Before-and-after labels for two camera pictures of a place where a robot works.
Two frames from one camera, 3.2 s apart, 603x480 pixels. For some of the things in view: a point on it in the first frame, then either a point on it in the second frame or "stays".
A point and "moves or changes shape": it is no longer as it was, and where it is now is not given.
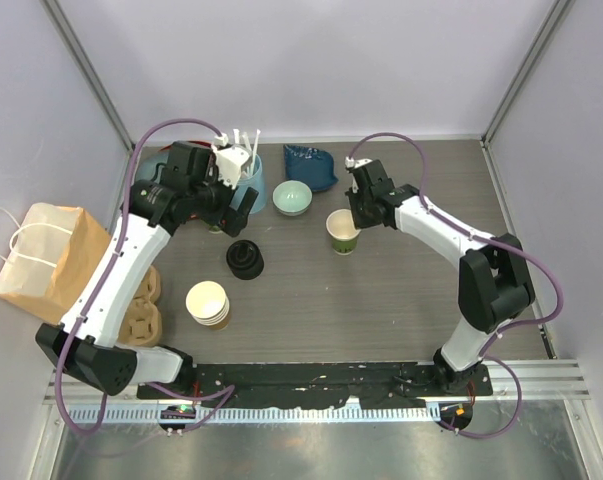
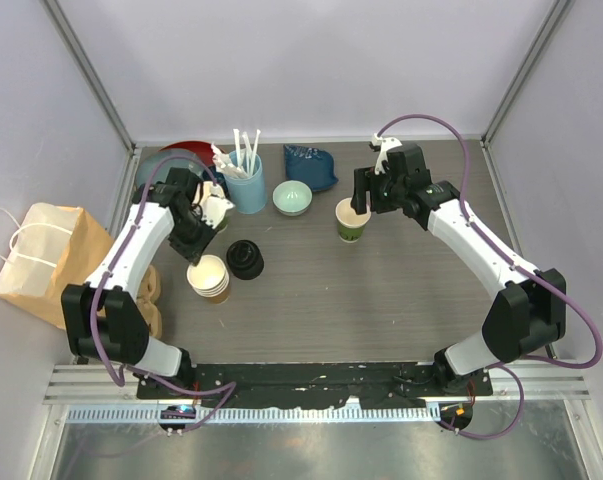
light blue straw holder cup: [256, 182] stays
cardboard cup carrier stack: [142, 326] stays
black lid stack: [244, 260] stays
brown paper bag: [57, 251] stays
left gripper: [237, 218] → [193, 252]
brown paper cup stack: [208, 304] → [210, 278]
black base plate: [320, 384] stays
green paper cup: [344, 234] moves or changes shape
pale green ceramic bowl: [292, 197] stays
